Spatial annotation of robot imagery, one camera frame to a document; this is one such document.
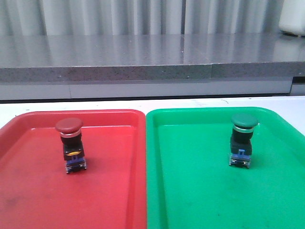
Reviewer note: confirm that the green mushroom push button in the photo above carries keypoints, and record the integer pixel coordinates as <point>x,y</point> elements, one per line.
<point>240,141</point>

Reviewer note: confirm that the green plastic tray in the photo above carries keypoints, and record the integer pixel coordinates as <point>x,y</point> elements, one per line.
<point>191,185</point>

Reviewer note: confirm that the white container in background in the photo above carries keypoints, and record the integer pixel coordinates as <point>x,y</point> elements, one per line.
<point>292,18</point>

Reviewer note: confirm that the grey stone platform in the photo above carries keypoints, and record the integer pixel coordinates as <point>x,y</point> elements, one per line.
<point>82,67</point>

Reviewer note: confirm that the red plastic tray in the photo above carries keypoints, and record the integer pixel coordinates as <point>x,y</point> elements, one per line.
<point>37,193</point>

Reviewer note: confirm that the red mushroom push button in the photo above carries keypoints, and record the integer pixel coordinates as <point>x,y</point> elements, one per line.
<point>73,151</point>

